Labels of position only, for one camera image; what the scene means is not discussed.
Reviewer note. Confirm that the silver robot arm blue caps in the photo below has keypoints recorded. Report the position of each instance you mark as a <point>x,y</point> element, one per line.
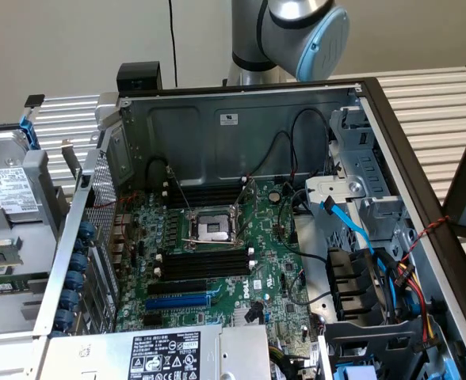
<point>288,31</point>

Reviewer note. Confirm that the grey metal PC case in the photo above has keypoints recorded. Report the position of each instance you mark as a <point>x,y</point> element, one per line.
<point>185,134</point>

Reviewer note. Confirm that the grey parts rack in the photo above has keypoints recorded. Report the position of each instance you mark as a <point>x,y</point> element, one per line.
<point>35,253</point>

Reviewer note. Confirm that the silver hard disk white label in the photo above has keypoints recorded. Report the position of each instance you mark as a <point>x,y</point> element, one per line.
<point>7,182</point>

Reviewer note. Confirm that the thin metal locking lever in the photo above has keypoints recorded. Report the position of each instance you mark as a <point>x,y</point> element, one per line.
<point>189,241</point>
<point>179,188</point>

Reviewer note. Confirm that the CPU socket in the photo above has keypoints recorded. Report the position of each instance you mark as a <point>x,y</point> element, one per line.
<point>211,227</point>

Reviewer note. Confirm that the blue plastic disk carrier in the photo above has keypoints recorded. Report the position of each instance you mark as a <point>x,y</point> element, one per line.
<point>29,134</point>

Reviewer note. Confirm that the RAM slot white latches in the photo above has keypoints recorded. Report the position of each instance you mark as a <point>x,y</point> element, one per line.
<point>205,261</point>
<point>205,274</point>
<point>213,185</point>
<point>213,194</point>

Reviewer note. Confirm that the round silver coin battery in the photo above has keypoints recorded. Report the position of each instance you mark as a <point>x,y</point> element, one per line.
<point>273,196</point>

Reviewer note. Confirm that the black box device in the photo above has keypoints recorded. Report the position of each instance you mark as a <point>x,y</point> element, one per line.
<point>138,75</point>

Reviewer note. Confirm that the grey power supply black label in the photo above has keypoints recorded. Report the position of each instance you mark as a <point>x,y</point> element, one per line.
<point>98,356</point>

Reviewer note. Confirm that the white sticker label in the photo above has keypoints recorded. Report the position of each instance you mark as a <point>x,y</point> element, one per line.
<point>229,119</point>

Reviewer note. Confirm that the graphics card metal bracket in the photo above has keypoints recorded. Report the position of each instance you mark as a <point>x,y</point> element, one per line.
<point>72,162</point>

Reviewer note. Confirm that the short black expansion slot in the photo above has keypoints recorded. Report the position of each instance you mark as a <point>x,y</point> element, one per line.
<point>152,320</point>

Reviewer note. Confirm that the long black expansion slot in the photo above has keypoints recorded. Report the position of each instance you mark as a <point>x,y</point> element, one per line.
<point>177,288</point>

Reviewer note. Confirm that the black table end cap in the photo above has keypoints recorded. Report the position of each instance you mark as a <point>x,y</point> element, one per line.
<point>35,100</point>

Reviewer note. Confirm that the blue expansion slot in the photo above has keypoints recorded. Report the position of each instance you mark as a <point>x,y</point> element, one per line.
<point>177,302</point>

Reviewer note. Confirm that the grey metal disk bay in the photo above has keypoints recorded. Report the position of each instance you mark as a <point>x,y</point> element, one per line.
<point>336,186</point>

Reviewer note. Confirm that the blue slot retainer clip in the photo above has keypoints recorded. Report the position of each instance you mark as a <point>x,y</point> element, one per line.
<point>66,320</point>
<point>71,301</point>
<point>75,282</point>
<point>79,263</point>
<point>86,232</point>

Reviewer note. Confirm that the small silver heat sink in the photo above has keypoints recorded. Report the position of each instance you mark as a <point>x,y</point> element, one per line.
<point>241,316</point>

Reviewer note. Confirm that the green motherboard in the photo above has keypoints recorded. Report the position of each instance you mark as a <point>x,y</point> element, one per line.
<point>264,245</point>

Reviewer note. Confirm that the metal socket cover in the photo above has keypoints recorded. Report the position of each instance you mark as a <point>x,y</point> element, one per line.
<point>244,198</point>

